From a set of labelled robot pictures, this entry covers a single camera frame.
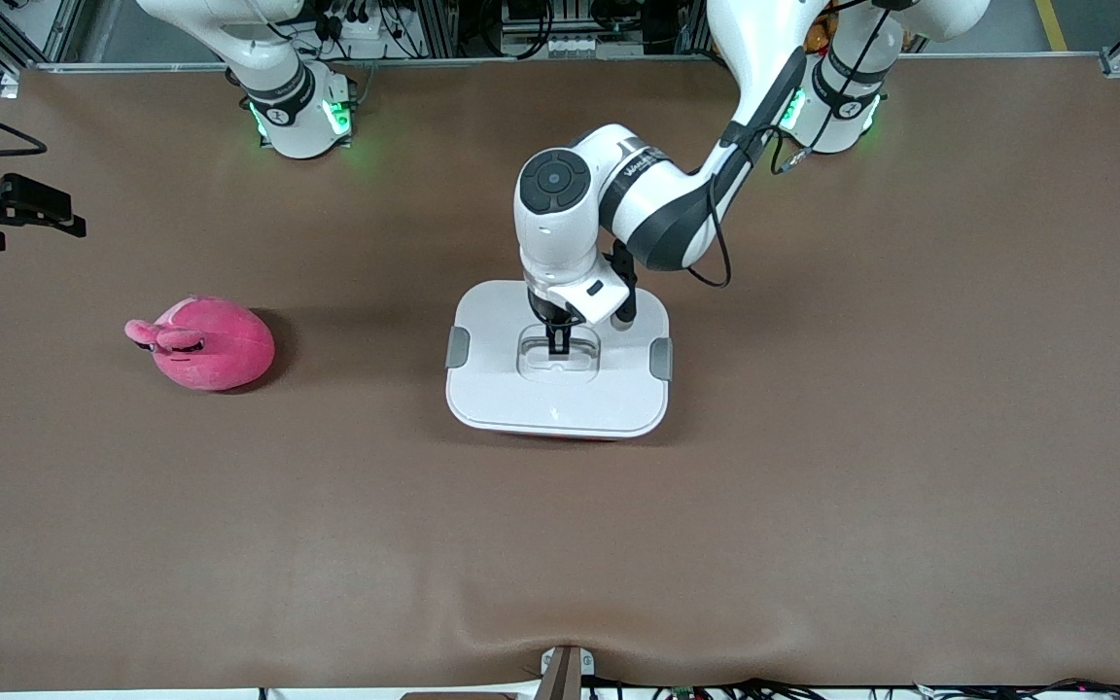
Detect brown camera mount post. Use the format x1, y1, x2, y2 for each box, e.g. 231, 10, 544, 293
536, 645, 598, 700

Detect white box lid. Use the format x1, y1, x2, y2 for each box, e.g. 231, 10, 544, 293
445, 280, 674, 440

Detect pink plush toy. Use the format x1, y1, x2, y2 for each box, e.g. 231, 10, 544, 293
124, 296, 276, 393

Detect white power strip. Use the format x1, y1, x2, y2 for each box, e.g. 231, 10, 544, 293
312, 5, 405, 61

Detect brown table mat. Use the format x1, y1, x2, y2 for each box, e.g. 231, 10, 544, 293
0, 53, 1120, 693

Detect aluminium table edge rail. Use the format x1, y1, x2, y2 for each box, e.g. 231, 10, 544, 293
35, 51, 1105, 75

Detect black device white terminal strip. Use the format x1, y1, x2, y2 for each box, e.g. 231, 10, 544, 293
500, 0, 663, 59

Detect slanted aluminium frame struts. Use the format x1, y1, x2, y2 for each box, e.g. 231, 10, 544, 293
0, 0, 85, 65

